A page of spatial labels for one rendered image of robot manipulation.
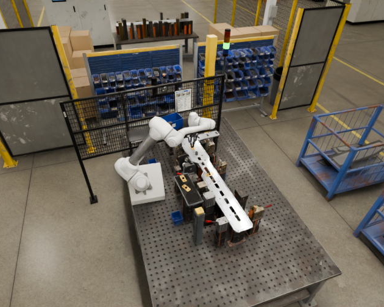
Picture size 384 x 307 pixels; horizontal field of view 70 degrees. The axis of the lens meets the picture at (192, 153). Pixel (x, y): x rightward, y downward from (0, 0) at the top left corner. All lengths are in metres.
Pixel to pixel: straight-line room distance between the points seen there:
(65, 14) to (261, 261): 7.91
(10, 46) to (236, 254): 3.50
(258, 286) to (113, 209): 2.18
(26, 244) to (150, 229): 1.73
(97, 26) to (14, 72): 5.02
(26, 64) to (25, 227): 2.07
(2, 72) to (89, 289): 2.84
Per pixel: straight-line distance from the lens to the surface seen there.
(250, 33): 5.82
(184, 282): 2.52
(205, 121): 2.80
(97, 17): 8.92
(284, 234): 2.90
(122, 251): 3.52
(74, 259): 3.62
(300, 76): 5.61
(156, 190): 2.93
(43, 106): 4.47
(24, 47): 4.13
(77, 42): 6.85
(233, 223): 2.47
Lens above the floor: 2.99
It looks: 41 degrees down
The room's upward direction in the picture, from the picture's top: 1 degrees clockwise
